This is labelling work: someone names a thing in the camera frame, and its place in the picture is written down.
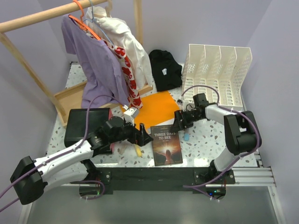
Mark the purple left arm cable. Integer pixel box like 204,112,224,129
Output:
0,95,129,212

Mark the aluminium rail frame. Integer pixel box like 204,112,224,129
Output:
233,150,276,187

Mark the yellow highlighter marker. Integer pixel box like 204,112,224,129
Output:
134,144,142,157

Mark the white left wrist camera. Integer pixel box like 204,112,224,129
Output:
123,107,139,124

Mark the Three Days To See book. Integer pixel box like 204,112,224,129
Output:
150,125,183,166

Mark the beige eraser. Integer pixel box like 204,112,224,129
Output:
118,146,127,154

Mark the wooden clothes rack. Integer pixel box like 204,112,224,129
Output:
0,0,154,127

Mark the pink drawer tray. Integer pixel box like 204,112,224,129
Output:
108,109,114,154

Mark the light blue clothes hanger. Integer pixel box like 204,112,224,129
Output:
83,0,114,47

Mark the orange folder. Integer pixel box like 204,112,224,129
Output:
129,91,179,129

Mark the red white patterned garment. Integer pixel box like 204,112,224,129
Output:
104,41,143,109

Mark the white shirt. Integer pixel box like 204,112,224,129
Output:
85,7,154,89

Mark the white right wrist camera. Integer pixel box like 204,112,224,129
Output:
177,99,189,110

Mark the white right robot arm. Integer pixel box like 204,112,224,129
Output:
171,93,262,183

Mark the cream file organizer rack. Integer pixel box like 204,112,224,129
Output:
182,44,252,111

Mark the purple t-shirt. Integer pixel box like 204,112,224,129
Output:
61,15,129,108

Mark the blue highlighter marker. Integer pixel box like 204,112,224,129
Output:
184,133,190,141

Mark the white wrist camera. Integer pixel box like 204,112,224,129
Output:
123,107,139,124
177,99,189,110

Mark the wooden clothes hanger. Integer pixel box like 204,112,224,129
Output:
105,0,113,17

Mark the black drawer organizer box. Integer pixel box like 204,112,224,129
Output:
64,108,111,154

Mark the orange clothes hanger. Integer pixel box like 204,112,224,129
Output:
68,0,101,41

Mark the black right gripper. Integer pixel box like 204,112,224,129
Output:
170,109,203,133

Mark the black folded garment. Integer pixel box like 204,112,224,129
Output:
149,49,182,92

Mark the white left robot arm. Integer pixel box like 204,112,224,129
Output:
10,117,153,205

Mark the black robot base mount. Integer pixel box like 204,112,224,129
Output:
79,160,235,199

